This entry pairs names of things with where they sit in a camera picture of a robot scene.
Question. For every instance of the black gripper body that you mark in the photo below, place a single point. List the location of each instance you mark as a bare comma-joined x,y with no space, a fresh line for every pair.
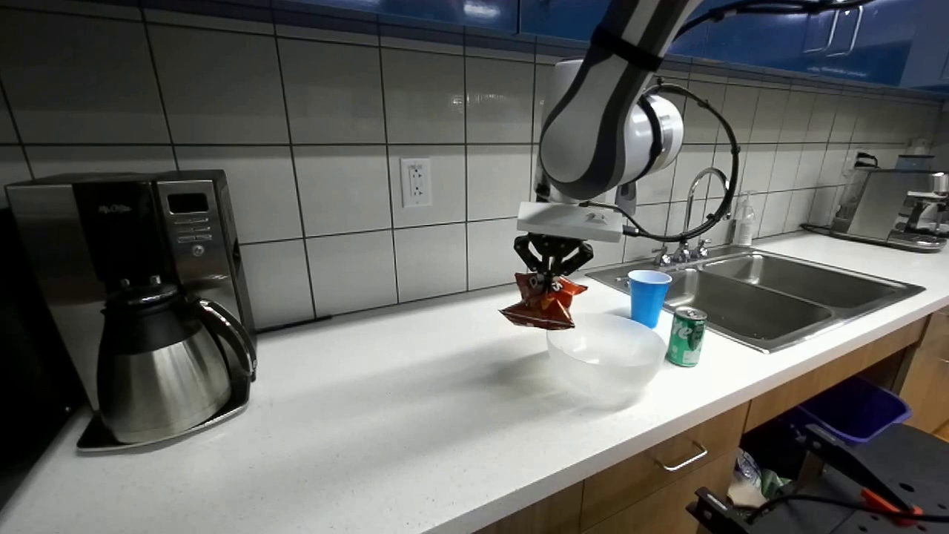
552,249

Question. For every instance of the red snack packet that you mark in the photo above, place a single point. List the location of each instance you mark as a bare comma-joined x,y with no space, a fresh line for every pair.
545,308

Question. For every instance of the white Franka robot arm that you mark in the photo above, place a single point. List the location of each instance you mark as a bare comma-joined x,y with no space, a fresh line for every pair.
611,119

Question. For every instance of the clear plastic bowl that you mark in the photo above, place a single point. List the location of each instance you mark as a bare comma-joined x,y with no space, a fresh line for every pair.
608,360

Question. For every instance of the blue plastic cup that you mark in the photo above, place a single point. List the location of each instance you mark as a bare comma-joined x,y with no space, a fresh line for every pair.
650,297

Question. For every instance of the green soda can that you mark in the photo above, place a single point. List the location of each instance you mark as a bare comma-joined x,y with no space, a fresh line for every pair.
687,338

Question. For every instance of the chrome faucet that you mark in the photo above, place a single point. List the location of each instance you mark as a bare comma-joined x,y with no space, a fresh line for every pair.
697,194

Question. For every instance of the clear soap pump bottle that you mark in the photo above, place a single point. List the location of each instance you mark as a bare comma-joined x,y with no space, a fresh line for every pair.
745,227

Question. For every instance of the wooden lower cabinets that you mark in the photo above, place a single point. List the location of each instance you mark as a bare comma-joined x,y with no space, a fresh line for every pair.
641,477

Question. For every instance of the steel double sink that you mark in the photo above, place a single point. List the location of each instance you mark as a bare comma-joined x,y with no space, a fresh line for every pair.
782,291

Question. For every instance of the blue upper cabinets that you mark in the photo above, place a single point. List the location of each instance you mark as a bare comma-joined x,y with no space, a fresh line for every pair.
789,44

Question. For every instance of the blue plastic bin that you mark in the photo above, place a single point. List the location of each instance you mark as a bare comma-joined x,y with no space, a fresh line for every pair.
856,411

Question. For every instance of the silver espresso machine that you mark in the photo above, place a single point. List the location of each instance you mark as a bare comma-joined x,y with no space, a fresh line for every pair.
890,209

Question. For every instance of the black coffee maker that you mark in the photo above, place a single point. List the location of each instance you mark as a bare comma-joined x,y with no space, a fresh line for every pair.
187,237

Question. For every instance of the black equipment cart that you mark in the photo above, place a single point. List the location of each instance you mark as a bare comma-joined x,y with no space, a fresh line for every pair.
890,476

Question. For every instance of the steel coffee carafe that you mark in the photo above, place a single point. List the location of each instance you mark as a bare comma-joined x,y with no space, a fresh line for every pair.
163,381

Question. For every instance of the black microwave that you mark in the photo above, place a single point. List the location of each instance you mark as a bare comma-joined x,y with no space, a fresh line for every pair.
26,386

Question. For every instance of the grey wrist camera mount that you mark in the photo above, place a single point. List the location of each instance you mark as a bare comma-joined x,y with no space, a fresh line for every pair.
574,219

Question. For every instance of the white wall outlet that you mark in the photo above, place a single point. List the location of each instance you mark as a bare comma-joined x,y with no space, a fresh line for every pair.
416,182

